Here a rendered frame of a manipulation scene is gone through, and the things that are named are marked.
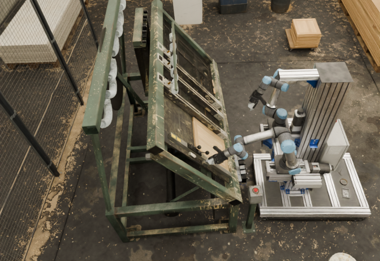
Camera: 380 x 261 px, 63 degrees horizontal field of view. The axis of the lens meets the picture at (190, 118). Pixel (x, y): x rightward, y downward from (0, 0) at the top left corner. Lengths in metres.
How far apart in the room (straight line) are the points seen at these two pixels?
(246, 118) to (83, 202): 2.68
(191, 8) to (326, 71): 4.47
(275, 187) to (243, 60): 2.74
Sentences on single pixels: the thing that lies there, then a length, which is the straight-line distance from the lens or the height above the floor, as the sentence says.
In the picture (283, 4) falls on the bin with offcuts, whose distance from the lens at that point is 7.34.
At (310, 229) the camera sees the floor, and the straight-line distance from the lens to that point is 4.23.
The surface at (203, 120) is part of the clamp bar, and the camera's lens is 3.31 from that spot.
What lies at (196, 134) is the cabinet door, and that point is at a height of 1.33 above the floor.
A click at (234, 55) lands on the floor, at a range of 6.15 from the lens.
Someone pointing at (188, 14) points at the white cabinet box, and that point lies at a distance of 6.93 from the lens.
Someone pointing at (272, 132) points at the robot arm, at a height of 1.61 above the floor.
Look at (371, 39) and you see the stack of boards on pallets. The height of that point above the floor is 0.33.
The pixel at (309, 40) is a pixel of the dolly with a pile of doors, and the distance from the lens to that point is 6.24.
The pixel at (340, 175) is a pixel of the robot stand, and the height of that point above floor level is 0.21.
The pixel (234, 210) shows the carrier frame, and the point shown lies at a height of 0.62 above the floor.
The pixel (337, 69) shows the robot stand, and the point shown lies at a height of 2.03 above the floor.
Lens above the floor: 3.79
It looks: 49 degrees down
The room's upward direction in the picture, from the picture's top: 6 degrees counter-clockwise
